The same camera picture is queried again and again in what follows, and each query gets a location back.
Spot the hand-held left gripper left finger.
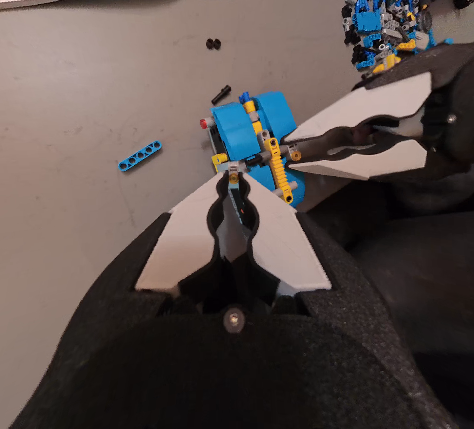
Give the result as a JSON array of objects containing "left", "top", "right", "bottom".
[{"left": 134, "top": 170, "right": 228, "bottom": 294}]

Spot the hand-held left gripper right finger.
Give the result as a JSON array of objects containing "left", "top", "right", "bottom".
[{"left": 239, "top": 171, "right": 332, "bottom": 298}]

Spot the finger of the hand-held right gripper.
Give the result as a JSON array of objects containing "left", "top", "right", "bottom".
[
  {"left": 279, "top": 71, "right": 433, "bottom": 143},
  {"left": 286, "top": 139, "right": 429, "bottom": 182}
]

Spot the blue brick toy car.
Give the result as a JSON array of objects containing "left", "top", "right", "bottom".
[{"left": 199, "top": 91, "right": 306, "bottom": 226}]

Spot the grey desk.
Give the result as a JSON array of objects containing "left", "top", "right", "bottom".
[{"left": 0, "top": 0, "right": 474, "bottom": 429}]

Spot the dark dotted cloth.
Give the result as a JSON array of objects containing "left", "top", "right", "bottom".
[{"left": 305, "top": 177, "right": 393, "bottom": 252}]

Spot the pile of small brick parts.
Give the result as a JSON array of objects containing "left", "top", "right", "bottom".
[{"left": 337, "top": 0, "right": 454, "bottom": 79}]

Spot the blue brick beam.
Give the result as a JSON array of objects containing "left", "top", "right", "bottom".
[{"left": 118, "top": 141, "right": 163, "bottom": 172}]

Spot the black brick axle pin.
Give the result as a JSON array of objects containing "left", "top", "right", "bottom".
[{"left": 211, "top": 84, "right": 232, "bottom": 104}]

